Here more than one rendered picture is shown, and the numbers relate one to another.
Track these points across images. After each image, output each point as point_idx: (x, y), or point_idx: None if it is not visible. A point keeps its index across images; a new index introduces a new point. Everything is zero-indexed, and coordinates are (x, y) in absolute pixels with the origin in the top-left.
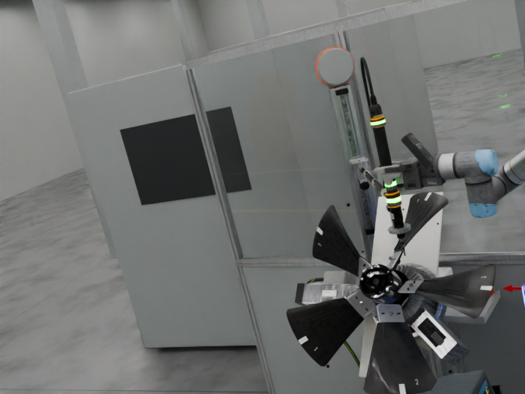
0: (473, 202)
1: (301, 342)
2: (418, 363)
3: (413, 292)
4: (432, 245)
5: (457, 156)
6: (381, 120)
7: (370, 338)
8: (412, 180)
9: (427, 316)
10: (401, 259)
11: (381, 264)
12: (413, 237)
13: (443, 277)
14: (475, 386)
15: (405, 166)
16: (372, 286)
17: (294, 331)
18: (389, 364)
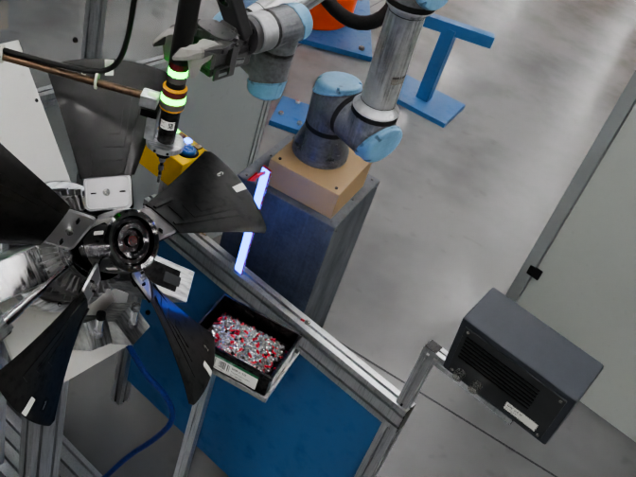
0: (278, 80)
1: (26, 412)
2: (191, 325)
3: (174, 232)
4: (44, 141)
5: (280, 18)
6: None
7: (20, 334)
8: (221, 63)
9: None
10: None
11: (129, 209)
12: (7, 134)
13: (170, 192)
14: (520, 306)
15: (233, 43)
16: (127, 251)
17: (15, 401)
18: (187, 348)
